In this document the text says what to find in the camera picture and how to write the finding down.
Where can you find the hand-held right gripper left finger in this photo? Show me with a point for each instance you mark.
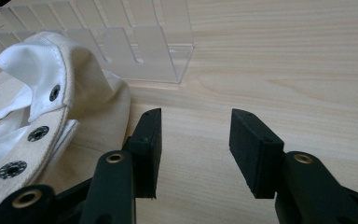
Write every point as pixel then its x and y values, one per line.
pixel 146 149

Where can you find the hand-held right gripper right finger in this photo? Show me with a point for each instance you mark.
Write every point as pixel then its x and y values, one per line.
pixel 256 155

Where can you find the cream canvas bag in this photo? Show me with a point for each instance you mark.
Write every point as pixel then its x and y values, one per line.
pixel 37 102

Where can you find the clear acrylic slotted rack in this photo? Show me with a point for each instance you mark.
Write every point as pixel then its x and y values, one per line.
pixel 130 40

